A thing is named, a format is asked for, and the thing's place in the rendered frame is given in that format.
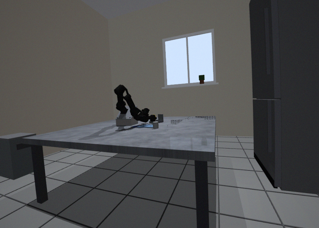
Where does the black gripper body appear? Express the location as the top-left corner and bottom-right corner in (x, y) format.
(144, 115), (155, 122)

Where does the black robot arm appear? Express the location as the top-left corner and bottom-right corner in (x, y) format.
(114, 85), (149, 123)

